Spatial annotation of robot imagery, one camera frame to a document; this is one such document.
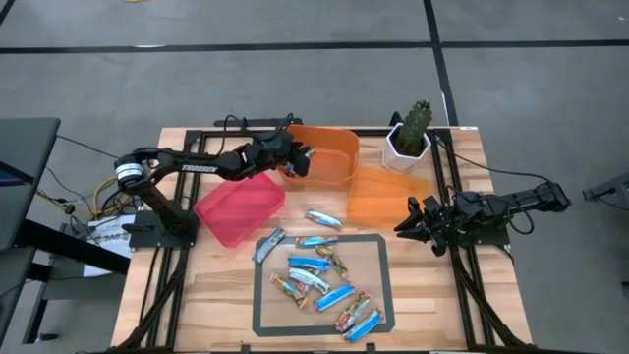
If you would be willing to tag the clear mat with black border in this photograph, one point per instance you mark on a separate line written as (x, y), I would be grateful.
(376, 275)

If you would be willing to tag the grey side desk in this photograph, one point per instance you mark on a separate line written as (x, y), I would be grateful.
(29, 162)

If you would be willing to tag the white paper sheet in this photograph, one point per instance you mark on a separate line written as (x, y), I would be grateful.
(110, 236)

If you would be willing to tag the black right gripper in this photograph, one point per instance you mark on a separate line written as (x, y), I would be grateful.
(442, 216)

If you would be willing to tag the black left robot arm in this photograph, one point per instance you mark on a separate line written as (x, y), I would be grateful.
(196, 167)

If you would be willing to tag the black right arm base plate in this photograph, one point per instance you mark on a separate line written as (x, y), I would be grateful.
(496, 238)

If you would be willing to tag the green cactus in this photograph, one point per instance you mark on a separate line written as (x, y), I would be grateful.
(414, 128)

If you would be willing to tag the black mount bar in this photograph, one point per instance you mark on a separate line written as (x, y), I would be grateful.
(260, 122)

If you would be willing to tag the blue orange-ended granola bar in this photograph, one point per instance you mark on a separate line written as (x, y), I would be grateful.
(287, 289)

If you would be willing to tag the dark blue grey granola bar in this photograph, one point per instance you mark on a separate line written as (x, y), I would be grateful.
(268, 245)

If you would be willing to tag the orange plastic bin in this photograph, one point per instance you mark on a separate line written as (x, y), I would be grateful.
(334, 147)

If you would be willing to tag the orange plastic lid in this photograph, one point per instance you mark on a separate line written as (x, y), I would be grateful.
(383, 196)

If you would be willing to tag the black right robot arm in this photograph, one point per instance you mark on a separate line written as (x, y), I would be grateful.
(521, 199)

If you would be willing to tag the pink plastic bin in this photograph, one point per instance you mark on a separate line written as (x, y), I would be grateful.
(236, 211)

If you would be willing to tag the black aluminium table frame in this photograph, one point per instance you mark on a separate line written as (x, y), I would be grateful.
(192, 140)

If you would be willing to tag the white plant pot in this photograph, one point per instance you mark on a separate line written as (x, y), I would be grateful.
(393, 157)

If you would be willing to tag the multicoloured granola bar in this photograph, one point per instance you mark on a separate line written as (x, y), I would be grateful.
(334, 263)
(352, 311)

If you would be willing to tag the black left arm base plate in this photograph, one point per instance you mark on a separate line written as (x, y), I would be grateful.
(142, 236)

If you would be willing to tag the grey stand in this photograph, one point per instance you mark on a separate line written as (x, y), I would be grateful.
(609, 189)

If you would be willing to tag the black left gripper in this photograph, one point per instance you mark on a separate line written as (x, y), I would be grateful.
(270, 150)

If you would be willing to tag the blue white granola bar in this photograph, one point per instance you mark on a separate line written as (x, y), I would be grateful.
(323, 218)

